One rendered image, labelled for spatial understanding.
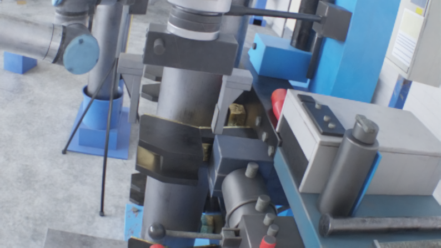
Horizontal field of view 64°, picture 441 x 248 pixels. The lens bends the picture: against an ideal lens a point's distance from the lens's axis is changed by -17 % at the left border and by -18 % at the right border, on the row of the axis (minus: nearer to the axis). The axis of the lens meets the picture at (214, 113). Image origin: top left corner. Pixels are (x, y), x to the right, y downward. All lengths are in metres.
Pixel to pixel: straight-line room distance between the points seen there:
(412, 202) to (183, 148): 0.59
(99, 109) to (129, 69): 2.05
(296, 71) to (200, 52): 0.83
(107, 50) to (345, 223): 2.01
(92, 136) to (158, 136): 1.73
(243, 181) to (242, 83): 0.37
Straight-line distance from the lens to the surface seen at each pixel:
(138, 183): 1.65
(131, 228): 2.04
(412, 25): 1.62
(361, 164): 0.74
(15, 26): 0.86
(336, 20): 1.18
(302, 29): 1.39
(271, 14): 0.99
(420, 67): 1.63
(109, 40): 2.49
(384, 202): 0.94
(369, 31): 1.23
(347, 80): 1.25
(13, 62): 3.93
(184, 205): 1.37
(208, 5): 0.55
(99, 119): 2.68
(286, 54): 1.36
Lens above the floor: 1.52
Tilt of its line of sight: 25 degrees down
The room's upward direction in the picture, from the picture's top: 13 degrees clockwise
